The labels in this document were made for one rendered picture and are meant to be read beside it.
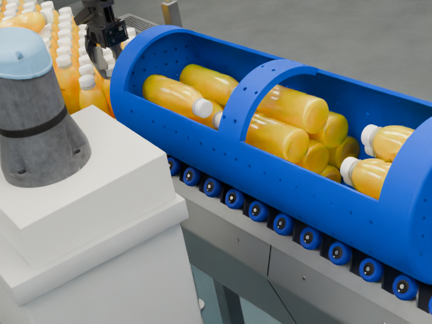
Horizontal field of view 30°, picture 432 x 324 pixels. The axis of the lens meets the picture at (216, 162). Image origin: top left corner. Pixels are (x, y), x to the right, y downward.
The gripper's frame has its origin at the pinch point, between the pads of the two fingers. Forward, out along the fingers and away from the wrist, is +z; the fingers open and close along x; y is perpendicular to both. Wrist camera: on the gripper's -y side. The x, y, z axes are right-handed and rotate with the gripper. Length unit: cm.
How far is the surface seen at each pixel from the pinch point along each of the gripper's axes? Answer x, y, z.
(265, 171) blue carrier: -12, 74, -2
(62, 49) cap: -0.5, -24.2, -0.9
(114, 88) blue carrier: -11.2, 21.6, -5.0
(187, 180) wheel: -9.4, 41.4, 13.4
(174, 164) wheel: -8.3, 35.6, 12.0
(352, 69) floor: 202, -116, 108
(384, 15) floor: 272, -154, 108
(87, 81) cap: -7.9, 1.6, -0.4
